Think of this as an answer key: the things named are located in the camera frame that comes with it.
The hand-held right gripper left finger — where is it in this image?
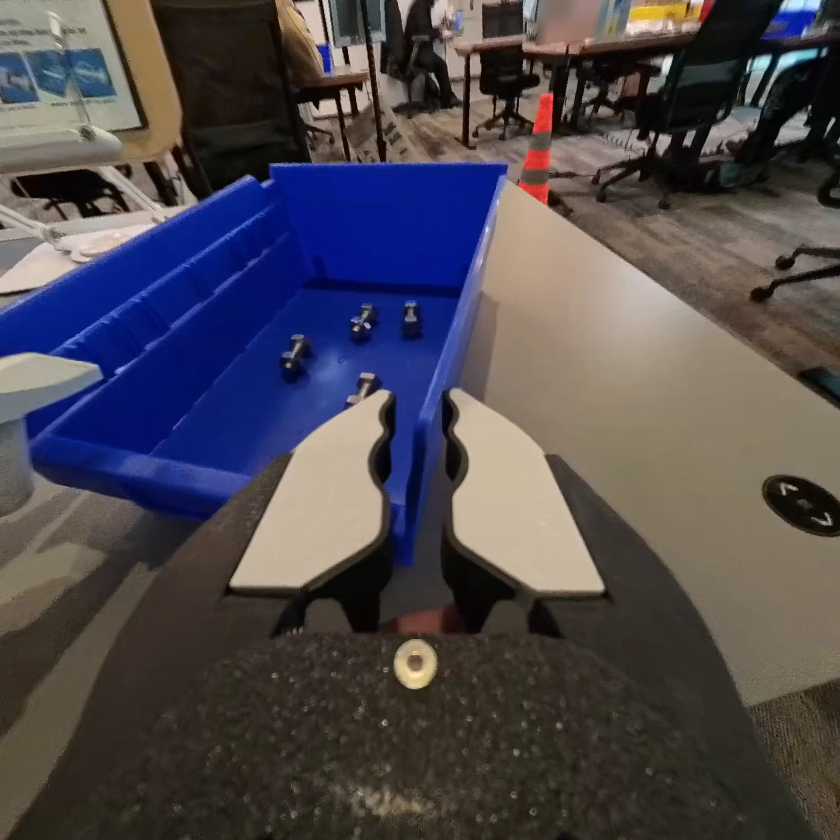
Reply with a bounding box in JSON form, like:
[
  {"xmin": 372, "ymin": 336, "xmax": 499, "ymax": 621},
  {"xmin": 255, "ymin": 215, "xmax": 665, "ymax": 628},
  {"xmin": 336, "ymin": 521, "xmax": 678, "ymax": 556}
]
[{"xmin": 227, "ymin": 389, "xmax": 398, "ymax": 597}]

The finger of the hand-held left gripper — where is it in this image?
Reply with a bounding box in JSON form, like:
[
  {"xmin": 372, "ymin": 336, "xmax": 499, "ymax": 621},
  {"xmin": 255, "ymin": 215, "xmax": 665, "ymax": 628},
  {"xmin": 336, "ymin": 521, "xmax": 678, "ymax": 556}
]
[{"xmin": 0, "ymin": 352, "xmax": 106, "ymax": 424}]

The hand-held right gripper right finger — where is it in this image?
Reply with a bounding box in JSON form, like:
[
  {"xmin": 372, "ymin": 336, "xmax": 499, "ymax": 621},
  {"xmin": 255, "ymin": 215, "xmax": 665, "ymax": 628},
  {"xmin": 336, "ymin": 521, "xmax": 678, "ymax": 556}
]
[{"xmin": 443, "ymin": 388, "xmax": 606, "ymax": 599}]

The blue plastic bin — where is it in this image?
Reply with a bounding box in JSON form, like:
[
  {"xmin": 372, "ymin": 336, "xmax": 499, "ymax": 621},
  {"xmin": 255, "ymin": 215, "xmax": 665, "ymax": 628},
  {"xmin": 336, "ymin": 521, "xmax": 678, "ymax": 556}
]
[{"xmin": 0, "ymin": 162, "xmax": 509, "ymax": 567}]

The white tablet stand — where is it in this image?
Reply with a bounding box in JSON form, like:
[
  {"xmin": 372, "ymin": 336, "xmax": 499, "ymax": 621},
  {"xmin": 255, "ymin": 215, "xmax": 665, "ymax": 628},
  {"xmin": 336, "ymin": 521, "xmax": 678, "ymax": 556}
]
[{"xmin": 0, "ymin": 10, "xmax": 178, "ymax": 296}]

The black desk control panel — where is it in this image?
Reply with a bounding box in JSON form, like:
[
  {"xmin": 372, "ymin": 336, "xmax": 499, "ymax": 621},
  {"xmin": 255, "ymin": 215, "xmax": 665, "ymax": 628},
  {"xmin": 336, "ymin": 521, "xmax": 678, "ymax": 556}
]
[{"xmin": 761, "ymin": 474, "xmax": 840, "ymax": 538}]

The instruction sheet on stand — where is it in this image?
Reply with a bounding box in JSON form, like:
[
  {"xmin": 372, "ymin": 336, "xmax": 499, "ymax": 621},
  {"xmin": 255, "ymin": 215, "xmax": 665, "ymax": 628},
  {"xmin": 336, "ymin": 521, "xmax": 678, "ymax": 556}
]
[{"xmin": 105, "ymin": 0, "xmax": 183, "ymax": 165}]

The dark flat device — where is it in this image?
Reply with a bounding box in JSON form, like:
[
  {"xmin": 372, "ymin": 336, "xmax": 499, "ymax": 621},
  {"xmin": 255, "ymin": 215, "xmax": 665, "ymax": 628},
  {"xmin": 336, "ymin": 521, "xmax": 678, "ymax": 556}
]
[{"xmin": 797, "ymin": 367, "xmax": 840, "ymax": 404}]

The black office chair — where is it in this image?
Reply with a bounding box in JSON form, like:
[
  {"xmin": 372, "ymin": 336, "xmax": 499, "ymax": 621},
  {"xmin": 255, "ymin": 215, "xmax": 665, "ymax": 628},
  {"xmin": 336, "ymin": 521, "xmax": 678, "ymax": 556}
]
[
  {"xmin": 750, "ymin": 244, "xmax": 840, "ymax": 304},
  {"xmin": 592, "ymin": 0, "xmax": 785, "ymax": 211},
  {"xmin": 472, "ymin": 0, "xmax": 542, "ymax": 142},
  {"xmin": 150, "ymin": 0, "xmax": 312, "ymax": 194}
]

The orange traffic cone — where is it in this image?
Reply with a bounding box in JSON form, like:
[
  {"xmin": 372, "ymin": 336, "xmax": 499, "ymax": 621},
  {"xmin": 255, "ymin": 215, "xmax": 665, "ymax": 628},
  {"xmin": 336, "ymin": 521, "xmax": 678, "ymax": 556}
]
[{"xmin": 518, "ymin": 92, "xmax": 555, "ymax": 207}]

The small wooden office desk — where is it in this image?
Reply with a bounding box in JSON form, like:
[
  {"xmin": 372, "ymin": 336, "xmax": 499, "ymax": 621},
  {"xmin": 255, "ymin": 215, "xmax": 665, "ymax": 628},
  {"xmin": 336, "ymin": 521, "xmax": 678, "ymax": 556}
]
[{"xmin": 295, "ymin": 69, "xmax": 370, "ymax": 161}]

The long wooden office desk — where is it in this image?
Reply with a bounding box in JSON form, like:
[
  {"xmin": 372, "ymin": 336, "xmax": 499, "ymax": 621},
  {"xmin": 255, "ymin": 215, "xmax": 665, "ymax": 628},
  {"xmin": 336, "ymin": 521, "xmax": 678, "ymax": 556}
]
[{"xmin": 453, "ymin": 26, "xmax": 840, "ymax": 152}]

